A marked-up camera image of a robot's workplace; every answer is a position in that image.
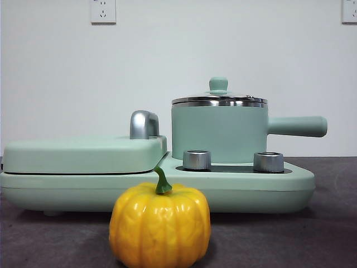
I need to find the glass lid with green knob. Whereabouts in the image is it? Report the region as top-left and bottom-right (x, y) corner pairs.
(171, 76), (268, 104)

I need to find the yellow pumpkin with green stem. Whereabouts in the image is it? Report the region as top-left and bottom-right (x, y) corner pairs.
(108, 166), (212, 268)

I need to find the silver control knob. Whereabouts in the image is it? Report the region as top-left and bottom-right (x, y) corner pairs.
(253, 151), (285, 173)
(182, 150), (212, 171)

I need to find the green breakfast machine base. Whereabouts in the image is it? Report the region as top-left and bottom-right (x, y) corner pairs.
(0, 160), (316, 217)

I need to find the green hinged griddle cover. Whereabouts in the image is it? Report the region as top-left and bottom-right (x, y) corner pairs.
(2, 133), (169, 175)

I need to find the green pot with straight handle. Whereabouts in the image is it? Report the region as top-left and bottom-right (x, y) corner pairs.
(170, 100), (329, 164)

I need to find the silver griddle cover handle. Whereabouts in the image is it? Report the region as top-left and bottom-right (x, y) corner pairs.
(129, 110), (161, 140)

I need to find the white wall socket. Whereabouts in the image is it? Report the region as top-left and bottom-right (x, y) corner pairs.
(341, 0), (357, 25)
(90, 0), (117, 25)

